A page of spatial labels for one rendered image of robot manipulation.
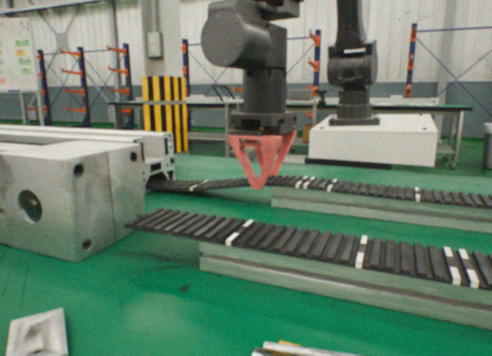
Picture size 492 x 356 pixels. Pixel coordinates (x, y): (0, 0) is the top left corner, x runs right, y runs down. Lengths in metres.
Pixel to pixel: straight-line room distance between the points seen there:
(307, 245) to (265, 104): 0.22
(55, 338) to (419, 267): 0.23
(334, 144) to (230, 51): 0.49
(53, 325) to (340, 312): 0.19
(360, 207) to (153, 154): 0.34
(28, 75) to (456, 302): 5.97
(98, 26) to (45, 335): 11.16
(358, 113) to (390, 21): 7.22
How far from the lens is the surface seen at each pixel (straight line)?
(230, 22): 0.39
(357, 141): 0.82
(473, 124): 8.05
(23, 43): 6.11
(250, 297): 0.28
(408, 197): 0.44
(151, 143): 0.60
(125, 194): 0.39
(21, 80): 6.13
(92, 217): 0.36
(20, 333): 0.27
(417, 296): 0.28
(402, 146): 0.82
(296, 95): 3.39
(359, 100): 0.89
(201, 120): 9.24
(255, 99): 0.45
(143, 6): 3.98
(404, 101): 5.59
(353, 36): 0.85
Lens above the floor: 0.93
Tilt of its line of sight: 13 degrees down
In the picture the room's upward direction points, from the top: straight up
